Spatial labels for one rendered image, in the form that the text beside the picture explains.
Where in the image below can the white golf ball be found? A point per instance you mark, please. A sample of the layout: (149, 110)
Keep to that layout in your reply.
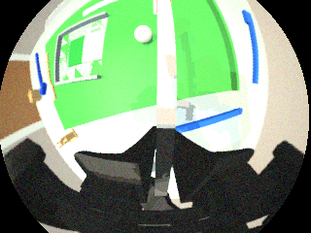
(143, 34)

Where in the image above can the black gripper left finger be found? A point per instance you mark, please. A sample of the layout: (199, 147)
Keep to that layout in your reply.
(134, 165)

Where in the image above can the white flat bar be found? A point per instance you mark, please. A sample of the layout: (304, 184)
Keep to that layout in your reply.
(99, 5)

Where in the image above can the orange cube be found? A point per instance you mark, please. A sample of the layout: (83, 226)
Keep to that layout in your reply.
(35, 95)

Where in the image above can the green flat mat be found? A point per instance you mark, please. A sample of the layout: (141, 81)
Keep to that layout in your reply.
(128, 67)

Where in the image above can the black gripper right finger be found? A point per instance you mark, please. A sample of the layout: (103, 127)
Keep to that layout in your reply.
(194, 166)

